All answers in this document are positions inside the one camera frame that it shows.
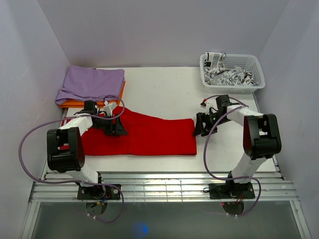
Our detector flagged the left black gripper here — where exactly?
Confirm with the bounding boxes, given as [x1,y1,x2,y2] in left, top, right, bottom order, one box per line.
[91,114,128,136]

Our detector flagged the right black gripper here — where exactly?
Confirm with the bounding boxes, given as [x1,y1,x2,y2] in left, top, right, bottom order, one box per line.
[192,112,231,136]

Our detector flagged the red trousers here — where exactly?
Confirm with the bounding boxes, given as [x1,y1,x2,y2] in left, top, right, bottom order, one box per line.
[61,106,198,157]

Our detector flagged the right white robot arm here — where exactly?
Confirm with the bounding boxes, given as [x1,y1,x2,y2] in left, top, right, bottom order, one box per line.
[193,95,282,198]

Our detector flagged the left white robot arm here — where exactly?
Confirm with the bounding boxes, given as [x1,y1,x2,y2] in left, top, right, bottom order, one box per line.
[47,101,128,199]

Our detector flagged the folded orange trousers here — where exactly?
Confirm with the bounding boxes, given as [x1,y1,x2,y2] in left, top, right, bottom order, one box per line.
[59,81,127,109]

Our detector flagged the black white printed trousers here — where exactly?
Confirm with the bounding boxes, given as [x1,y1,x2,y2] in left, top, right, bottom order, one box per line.
[203,52,257,87]

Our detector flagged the folded purple trousers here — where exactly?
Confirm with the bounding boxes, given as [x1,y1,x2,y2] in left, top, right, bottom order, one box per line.
[55,65,125,105]

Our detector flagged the white plastic basket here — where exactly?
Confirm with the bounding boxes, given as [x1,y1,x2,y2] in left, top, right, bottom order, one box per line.
[199,54,266,94]

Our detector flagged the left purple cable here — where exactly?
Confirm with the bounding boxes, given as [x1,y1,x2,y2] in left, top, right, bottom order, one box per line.
[18,96,126,223]

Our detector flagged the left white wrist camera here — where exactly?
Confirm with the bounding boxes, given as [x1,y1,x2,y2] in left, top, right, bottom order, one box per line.
[103,101,118,117]

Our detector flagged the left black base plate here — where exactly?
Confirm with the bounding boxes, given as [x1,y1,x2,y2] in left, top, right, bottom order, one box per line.
[77,183,120,200]

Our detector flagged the aluminium frame rail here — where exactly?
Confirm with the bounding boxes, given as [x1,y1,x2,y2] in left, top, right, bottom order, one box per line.
[29,172,299,203]

